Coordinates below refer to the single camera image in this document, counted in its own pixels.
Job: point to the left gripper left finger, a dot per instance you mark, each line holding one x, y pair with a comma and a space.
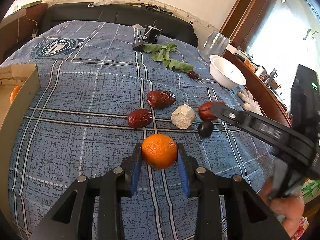
71, 217

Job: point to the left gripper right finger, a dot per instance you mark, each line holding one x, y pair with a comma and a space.
248, 217

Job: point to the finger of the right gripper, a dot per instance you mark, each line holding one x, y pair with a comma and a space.
260, 127

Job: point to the large red date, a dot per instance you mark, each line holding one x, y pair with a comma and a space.
204, 110

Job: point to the orange tangerine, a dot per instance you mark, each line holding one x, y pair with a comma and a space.
159, 151

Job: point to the white foam chunk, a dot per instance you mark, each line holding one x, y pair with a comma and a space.
183, 117

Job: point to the right hand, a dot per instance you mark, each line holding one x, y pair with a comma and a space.
291, 208

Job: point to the white glove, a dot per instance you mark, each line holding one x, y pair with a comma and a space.
249, 103

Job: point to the dark plum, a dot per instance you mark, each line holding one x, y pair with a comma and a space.
205, 129

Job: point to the white bowl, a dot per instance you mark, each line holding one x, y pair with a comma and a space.
225, 73

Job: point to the small dark date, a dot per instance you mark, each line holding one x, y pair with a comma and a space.
193, 75

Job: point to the red date lower left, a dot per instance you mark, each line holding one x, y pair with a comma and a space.
139, 118

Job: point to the clear plastic container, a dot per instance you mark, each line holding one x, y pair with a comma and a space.
215, 44

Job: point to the red date upper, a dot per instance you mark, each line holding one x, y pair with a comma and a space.
160, 99

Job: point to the blue plaid tablecloth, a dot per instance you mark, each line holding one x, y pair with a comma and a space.
90, 81

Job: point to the green leafy vegetable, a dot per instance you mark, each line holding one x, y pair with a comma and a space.
161, 53

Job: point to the orange tangerine tray corner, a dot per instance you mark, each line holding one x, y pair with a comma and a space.
14, 93

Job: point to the black leather sofa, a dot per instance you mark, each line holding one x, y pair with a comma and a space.
171, 26

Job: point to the brown cardboard tray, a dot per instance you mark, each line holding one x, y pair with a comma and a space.
11, 117

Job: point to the black small device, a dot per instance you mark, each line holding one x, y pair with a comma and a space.
152, 33

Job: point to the black clip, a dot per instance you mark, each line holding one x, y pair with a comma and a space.
138, 46

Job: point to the brown armchair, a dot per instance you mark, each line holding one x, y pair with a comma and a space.
17, 29

